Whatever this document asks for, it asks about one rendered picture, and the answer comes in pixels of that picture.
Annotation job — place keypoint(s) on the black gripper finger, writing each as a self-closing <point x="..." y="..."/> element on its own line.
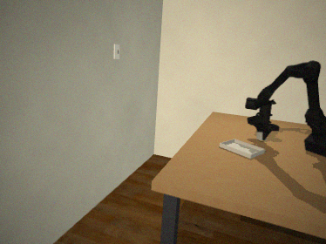
<point x="265" y="133"/>
<point x="258" y="128"/>

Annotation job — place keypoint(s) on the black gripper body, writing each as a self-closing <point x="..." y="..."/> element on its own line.
<point x="267" y="123"/>

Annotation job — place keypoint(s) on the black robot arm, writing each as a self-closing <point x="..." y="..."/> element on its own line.
<point x="314" y="116"/>

